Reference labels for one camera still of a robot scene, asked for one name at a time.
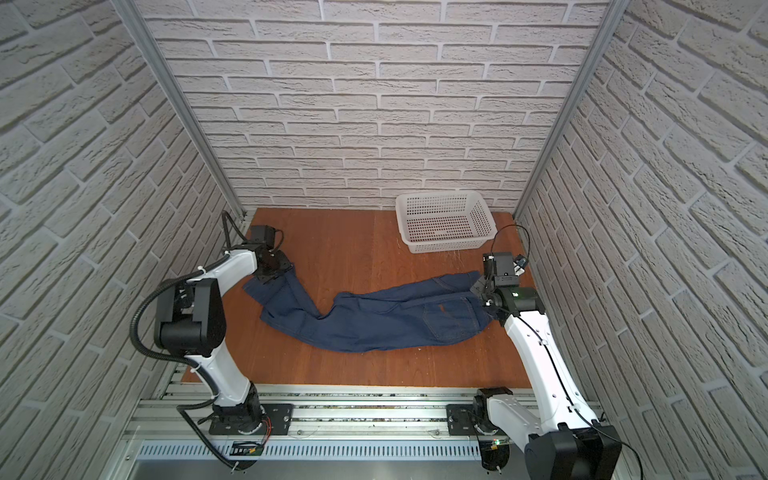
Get left aluminium corner post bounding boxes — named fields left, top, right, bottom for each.
left=112, top=0, right=247, bottom=219

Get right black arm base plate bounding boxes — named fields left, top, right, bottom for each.
left=445, top=403, right=528, bottom=438

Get dark blue denim trousers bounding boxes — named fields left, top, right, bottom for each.
left=244, top=271, right=492, bottom=353

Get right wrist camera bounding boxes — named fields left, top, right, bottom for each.
left=483, top=252, right=529, bottom=287

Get aluminium corner post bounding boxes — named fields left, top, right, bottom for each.
left=112, top=0, right=247, bottom=219
left=513, top=0, right=631, bottom=219

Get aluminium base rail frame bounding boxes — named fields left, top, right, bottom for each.
left=120, top=380, right=512, bottom=463

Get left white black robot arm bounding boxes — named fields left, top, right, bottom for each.
left=155, top=225, right=293, bottom=436

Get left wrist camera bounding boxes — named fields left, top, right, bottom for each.
left=248, top=225, right=277, bottom=248

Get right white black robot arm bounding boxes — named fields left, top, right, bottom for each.
left=472, top=275, right=622, bottom=479

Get right aluminium corner post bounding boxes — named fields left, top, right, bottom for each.
left=513, top=0, right=631, bottom=219

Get white plastic laundry basket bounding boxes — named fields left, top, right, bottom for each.
left=395, top=191, right=498, bottom=254

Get right thin black cable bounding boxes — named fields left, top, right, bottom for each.
left=489, top=223, right=644, bottom=480

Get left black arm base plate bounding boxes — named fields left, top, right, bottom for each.
left=208, top=403, right=294, bottom=437

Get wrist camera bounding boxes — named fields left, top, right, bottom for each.
left=483, top=252, right=529, bottom=287
left=248, top=225, right=277, bottom=248

